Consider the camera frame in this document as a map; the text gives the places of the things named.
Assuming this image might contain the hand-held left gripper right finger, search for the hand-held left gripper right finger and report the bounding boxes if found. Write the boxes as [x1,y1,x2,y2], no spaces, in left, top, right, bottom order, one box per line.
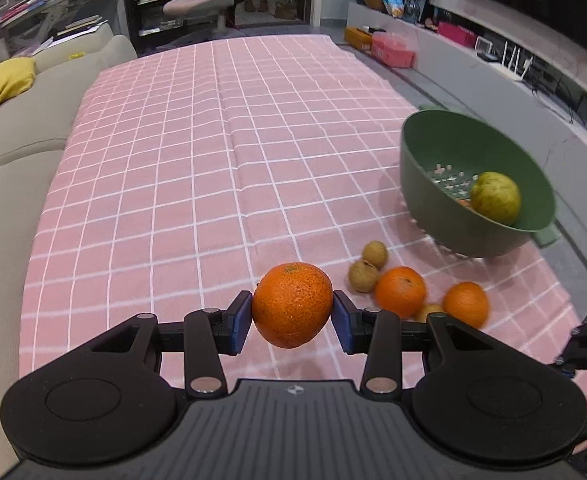
[332,290,495,397]

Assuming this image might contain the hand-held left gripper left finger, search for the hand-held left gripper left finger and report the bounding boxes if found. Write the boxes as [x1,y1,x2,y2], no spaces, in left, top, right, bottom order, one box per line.
[90,290,253,400]

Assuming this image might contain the green colander bowl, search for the green colander bowl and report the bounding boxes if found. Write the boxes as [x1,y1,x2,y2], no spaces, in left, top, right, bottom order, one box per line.
[399,105,560,259]

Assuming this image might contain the pink checked tablecloth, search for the pink checked tablecloth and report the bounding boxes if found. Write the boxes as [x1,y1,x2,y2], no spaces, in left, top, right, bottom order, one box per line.
[19,34,587,423]

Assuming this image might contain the yellow-green guava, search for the yellow-green guava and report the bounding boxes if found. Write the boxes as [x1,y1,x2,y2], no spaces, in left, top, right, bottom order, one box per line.
[471,171,523,226]

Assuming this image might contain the beige sofa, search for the beige sofa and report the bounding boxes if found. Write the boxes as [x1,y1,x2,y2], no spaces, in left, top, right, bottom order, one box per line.
[0,22,139,480]

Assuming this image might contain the pink storage box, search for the pink storage box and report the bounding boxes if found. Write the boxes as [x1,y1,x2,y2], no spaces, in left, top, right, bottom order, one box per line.
[370,32,417,69]

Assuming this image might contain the orange box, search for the orange box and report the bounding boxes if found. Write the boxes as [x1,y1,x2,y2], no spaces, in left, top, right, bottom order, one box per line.
[344,26,374,52]

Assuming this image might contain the white router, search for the white router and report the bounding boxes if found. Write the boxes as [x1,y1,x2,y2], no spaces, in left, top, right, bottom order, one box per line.
[495,40,535,82]

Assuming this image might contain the magenta flat box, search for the magenta flat box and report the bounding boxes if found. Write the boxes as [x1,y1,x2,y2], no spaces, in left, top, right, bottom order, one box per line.
[437,22,479,50]

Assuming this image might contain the pink office chair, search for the pink office chair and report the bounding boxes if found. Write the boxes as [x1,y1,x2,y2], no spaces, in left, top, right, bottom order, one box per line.
[162,0,248,47]

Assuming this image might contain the black shelf unit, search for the black shelf unit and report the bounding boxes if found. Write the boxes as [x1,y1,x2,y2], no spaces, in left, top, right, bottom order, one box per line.
[122,0,236,53]

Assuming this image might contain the yellow cushion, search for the yellow cushion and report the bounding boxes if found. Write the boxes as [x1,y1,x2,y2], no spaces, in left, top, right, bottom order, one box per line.
[0,57,37,128]

